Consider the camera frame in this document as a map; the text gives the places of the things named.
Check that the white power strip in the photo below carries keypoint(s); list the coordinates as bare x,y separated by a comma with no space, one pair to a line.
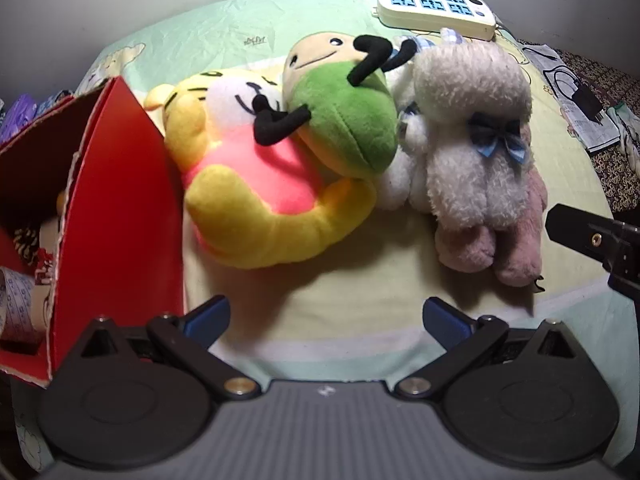
435,20

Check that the pastel printed bed sheet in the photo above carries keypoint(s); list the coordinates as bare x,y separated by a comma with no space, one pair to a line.
310,280

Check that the yellow tiger plush toy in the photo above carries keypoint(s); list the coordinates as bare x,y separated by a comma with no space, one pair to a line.
235,220

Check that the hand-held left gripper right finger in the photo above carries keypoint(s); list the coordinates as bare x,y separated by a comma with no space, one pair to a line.
442,320

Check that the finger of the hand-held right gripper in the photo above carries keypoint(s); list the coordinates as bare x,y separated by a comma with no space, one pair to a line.
575,232

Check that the printed paper sheets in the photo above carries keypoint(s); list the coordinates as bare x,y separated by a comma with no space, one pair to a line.
590,130

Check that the green plush toy black limbs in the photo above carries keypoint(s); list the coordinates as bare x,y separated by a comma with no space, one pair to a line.
345,120

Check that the white cloth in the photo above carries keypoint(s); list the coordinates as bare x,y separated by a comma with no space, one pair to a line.
630,130

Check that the red printed packet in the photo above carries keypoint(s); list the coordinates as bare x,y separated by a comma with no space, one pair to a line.
45,266

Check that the red cardboard box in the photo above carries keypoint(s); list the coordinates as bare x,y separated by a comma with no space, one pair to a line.
125,210

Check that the dark floral blanket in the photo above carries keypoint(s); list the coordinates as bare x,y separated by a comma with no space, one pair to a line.
615,175

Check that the white and pink bunny plush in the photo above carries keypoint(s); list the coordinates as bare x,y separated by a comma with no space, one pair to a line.
470,170

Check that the purple bag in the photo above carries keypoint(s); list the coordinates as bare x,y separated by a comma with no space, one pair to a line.
20,110

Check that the blue patterned cloth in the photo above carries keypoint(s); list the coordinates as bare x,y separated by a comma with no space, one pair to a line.
52,101

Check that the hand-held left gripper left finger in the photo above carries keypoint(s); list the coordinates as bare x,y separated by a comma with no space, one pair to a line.
207,317

